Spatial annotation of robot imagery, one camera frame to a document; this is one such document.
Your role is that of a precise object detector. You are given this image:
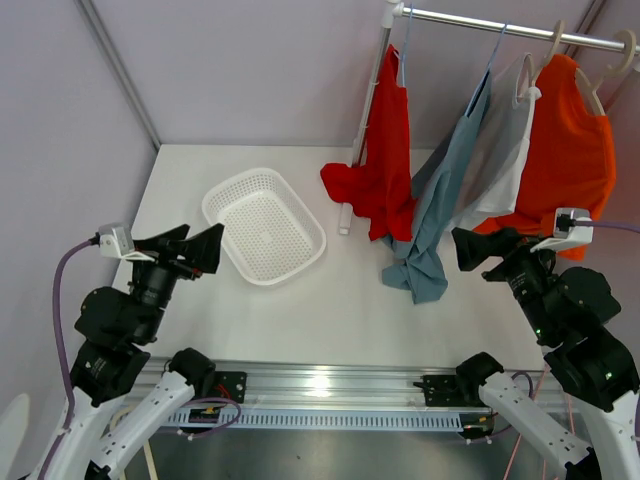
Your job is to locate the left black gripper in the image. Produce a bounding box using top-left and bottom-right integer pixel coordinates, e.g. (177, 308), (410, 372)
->
(126, 222), (224, 340)

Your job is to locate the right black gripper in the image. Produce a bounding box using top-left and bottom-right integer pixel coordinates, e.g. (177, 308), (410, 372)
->
(450, 224), (563, 340)

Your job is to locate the blue grey t shirt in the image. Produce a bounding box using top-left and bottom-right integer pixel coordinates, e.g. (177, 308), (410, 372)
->
(381, 70), (492, 305)

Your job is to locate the white t shirt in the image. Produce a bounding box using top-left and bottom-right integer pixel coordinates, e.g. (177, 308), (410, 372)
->
(446, 53), (541, 231)

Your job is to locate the orange t shirt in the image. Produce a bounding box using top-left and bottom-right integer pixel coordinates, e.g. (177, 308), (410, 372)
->
(474, 55), (616, 236)

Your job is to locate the wooden hanger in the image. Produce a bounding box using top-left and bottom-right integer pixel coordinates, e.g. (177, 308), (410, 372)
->
(575, 29), (637, 117)
(516, 20), (566, 100)

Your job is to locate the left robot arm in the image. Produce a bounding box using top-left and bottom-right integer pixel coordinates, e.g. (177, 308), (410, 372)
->
(29, 223), (224, 479)

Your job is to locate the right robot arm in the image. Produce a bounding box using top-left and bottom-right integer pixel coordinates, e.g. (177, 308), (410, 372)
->
(452, 228), (639, 479)

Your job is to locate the red t shirt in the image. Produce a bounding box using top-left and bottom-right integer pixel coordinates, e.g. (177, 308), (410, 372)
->
(320, 45), (416, 242)

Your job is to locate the white plastic basket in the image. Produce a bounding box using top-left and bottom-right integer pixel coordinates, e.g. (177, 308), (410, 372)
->
(201, 168), (327, 287)

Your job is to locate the metal clothes rack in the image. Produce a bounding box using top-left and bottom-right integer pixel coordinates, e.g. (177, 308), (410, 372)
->
(337, 0), (640, 236)

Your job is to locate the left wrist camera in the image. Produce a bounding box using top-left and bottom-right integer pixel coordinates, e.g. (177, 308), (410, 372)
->
(98, 223), (154, 262)

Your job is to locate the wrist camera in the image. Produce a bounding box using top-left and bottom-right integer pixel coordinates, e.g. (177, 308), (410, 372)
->
(98, 223), (154, 262)
(530, 207), (593, 253)

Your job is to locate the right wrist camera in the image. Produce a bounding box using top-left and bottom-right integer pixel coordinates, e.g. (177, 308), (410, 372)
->
(530, 207), (593, 253)

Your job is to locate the pink wire hanger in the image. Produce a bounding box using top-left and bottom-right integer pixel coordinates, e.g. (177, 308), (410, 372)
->
(503, 365), (559, 480)

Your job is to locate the aluminium mounting rail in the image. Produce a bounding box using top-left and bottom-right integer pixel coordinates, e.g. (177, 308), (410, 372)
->
(129, 357), (609, 434)

